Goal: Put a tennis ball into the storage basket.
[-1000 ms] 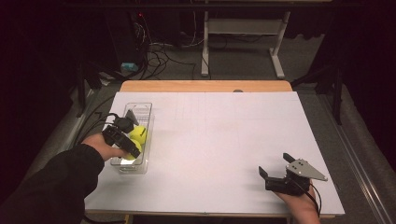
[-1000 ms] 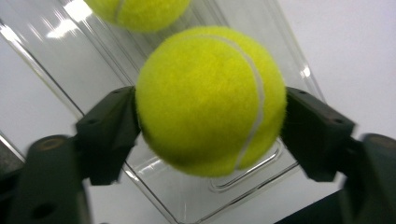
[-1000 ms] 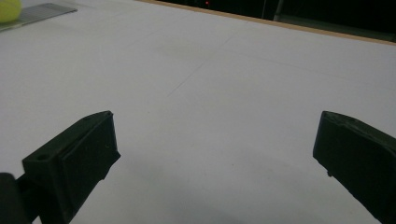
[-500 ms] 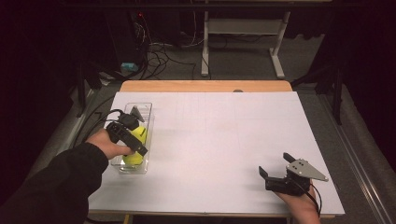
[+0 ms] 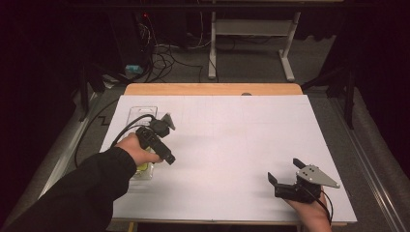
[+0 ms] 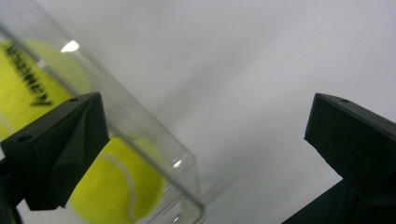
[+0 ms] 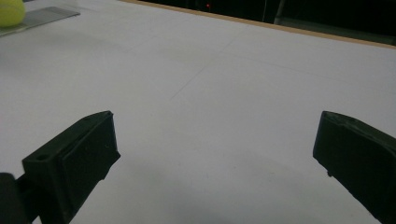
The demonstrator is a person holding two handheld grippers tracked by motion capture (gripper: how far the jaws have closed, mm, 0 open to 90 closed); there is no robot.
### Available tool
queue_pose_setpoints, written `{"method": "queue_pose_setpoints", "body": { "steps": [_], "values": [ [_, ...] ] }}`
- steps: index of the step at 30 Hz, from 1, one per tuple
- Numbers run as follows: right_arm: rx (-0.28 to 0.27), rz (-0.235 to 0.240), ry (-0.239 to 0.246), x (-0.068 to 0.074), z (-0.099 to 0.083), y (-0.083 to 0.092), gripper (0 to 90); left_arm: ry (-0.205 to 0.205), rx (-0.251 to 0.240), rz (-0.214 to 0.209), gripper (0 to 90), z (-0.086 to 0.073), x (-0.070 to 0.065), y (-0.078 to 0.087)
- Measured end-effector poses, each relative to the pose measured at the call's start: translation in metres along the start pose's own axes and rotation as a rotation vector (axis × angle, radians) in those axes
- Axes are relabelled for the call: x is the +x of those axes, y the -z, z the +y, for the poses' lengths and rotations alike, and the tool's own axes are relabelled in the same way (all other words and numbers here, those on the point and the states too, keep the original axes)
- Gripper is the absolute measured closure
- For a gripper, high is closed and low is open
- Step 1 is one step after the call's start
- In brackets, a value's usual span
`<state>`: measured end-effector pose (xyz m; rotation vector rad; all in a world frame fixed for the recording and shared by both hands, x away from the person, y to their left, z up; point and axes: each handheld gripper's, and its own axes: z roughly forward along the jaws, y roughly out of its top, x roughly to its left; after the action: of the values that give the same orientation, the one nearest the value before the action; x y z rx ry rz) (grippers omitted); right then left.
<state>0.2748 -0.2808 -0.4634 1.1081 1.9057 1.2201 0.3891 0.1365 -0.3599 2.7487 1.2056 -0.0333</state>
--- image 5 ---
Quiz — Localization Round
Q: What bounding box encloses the white board mat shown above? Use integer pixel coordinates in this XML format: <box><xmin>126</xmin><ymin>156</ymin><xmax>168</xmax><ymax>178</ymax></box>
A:
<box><xmin>100</xmin><ymin>94</ymin><xmax>358</xmax><ymax>224</ymax></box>

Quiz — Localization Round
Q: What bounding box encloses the black floor cable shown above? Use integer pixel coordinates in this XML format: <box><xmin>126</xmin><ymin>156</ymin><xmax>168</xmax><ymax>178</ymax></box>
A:
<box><xmin>73</xmin><ymin>98</ymin><xmax>121</xmax><ymax>169</ymax></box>

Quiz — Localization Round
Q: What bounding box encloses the silver metal rail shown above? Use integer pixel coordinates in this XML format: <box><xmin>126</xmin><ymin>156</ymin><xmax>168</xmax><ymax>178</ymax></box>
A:
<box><xmin>38</xmin><ymin>92</ymin><xmax>100</xmax><ymax>199</ymax></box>
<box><xmin>328</xmin><ymin>96</ymin><xmax>410</xmax><ymax>232</ymax></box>

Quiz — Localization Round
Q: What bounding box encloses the clear plastic container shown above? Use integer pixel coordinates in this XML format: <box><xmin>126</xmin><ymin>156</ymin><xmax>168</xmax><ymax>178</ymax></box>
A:
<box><xmin>126</xmin><ymin>105</ymin><xmax>160</xmax><ymax>182</ymax></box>

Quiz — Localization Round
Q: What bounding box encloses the person's left hand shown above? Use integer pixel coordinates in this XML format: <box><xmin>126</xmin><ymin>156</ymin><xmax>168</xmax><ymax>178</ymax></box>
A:
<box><xmin>115</xmin><ymin>131</ymin><xmax>163</xmax><ymax>167</ymax></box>

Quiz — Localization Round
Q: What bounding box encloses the right hand-held gripper cable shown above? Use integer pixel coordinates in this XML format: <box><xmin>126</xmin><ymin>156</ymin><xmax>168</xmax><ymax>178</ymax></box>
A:
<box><xmin>303</xmin><ymin>186</ymin><xmax>334</xmax><ymax>225</ymax></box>

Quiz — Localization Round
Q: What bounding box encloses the wooden table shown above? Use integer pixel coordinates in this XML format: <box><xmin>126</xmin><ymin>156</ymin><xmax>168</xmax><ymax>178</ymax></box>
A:
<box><xmin>124</xmin><ymin>82</ymin><xmax>347</xmax><ymax>227</ymax></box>

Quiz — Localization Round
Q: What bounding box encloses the person's right hand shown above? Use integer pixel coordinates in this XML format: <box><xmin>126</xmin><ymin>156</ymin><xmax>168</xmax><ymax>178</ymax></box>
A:
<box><xmin>284</xmin><ymin>192</ymin><xmax>333</xmax><ymax>232</ymax></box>

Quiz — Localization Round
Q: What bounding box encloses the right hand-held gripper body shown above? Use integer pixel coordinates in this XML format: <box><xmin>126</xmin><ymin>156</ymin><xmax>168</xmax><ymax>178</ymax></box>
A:
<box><xmin>274</xmin><ymin>164</ymin><xmax>341</xmax><ymax>204</ymax></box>

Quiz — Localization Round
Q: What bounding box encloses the hand-held gripper cable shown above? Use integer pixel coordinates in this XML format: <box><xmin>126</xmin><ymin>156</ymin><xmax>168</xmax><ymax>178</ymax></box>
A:
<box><xmin>303</xmin><ymin>186</ymin><xmax>334</xmax><ymax>225</ymax></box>
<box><xmin>110</xmin><ymin>113</ymin><xmax>157</xmax><ymax>149</ymax></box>

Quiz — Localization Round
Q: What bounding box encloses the black computer tower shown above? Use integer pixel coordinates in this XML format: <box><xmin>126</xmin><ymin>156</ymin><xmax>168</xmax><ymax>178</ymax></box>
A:
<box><xmin>108</xmin><ymin>12</ymin><xmax>153</xmax><ymax>70</ymax></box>

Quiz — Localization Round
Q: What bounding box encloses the tangle of floor cables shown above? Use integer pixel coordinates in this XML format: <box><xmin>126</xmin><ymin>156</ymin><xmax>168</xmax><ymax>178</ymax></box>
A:
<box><xmin>141</xmin><ymin>18</ymin><xmax>215</xmax><ymax>83</ymax></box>

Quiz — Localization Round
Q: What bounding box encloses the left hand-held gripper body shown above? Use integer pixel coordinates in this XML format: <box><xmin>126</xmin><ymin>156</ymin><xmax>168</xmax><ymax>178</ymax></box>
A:
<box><xmin>134</xmin><ymin>112</ymin><xmax>177</xmax><ymax>160</ymax></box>

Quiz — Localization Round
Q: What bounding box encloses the left hand-held gripper cable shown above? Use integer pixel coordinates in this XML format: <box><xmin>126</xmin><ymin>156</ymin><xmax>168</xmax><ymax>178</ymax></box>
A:
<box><xmin>110</xmin><ymin>113</ymin><xmax>157</xmax><ymax>149</ymax></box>

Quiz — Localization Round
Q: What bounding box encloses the black metal stand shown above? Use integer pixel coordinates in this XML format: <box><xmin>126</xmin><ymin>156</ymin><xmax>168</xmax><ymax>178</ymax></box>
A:
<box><xmin>301</xmin><ymin>61</ymin><xmax>358</xmax><ymax>131</ymax></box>
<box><xmin>77</xmin><ymin>63</ymin><xmax>108</xmax><ymax>123</ymax></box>

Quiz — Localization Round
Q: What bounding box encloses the white metal desk frame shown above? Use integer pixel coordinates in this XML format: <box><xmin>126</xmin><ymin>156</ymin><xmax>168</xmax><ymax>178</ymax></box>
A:
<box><xmin>207</xmin><ymin>11</ymin><xmax>303</xmax><ymax>83</ymax></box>

